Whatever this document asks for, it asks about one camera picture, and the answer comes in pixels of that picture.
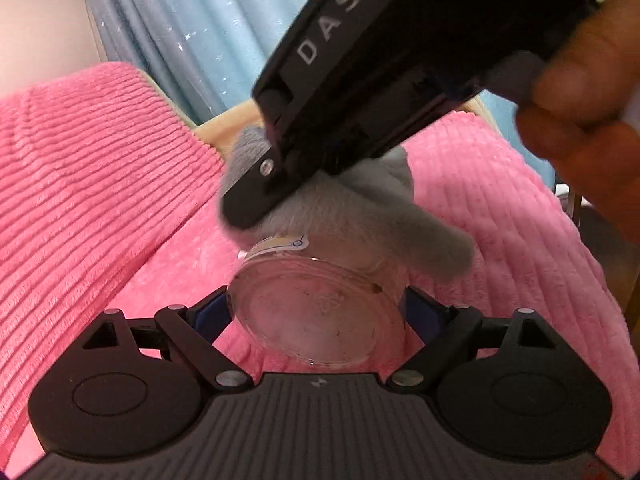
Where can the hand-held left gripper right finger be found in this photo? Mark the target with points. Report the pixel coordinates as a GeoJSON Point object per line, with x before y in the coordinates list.
{"type": "Point", "coordinates": [419, 316]}

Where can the pink ribbed blanket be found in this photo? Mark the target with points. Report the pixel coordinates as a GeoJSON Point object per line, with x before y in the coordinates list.
{"type": "Point", "coordinates": [100, 200]}

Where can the person's right hand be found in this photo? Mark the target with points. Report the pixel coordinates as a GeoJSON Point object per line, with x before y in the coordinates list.
{"type": "Point", "coordinates": [590, 100]}

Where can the grey cleaning cloth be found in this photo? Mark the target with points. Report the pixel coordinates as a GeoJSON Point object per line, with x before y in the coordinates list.
{"type": "Point", "coordinates": [385, 215]}

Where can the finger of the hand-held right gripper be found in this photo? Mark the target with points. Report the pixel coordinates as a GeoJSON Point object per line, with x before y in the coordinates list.
{"type": "Point", "coordinates": [252, 190]}

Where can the blue starry curtain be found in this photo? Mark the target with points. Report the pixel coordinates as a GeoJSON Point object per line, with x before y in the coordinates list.
{"type": "Point", "coordinates": [200, 30]}

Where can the clear plastic container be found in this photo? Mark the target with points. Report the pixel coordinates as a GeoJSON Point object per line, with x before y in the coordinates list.
{"type": "Point", "coordinates": [320, 305]}

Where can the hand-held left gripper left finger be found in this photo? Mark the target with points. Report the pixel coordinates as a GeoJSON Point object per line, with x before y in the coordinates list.
{"type": "Point", "coordinates": [212, 313]}

